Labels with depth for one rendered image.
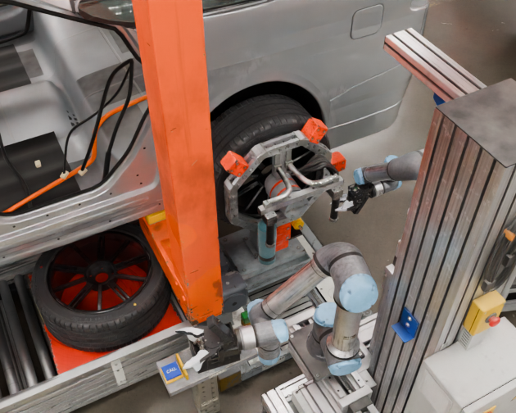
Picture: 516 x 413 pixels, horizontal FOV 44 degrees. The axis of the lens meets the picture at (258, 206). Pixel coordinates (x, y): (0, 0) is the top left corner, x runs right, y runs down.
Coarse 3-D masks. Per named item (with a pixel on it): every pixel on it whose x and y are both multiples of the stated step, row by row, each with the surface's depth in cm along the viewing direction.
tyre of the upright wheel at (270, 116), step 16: (256, 96) 300; (272, 96) 300; (224, 112) 296; (240, 112) 292; (256, 112) 290; (272, 112) 290; (288, 112) 292; (304, 112) 301; (224, 128) 292; (240, 128) 287; (256, 128) 284; (272, 128) 285; (288, 128) 290; (224, 144) 287; (240, 144) 283; (256, 144) 288; (224, 176) 292; (224, 208) 307
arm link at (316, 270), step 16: (320, 256) 205; (336, 256) 199; (304, 272) 209; (320, 272) 206; (288, 288) 212; (304, 288) 210; (256, 304) 222; (272, 304) 216; (288, 304) 214; (256, 320) 218
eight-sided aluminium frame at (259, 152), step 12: (300, 132) 290; (264, 144) 284; (276, 144) 287; (288, 144) 285; (300, 144) 288; (312, 144) 293; (252, 156) 287; (264, 156) 282; (324, 156) 302; (252, 168) 284; (324, 168) 309; (228, 180) 289; (240, 180) 286; (228, 192) 289; (228, 204) 299; (228, 216) 303; (240, 216) 310; (300, 216) 325; (252, 228) 313
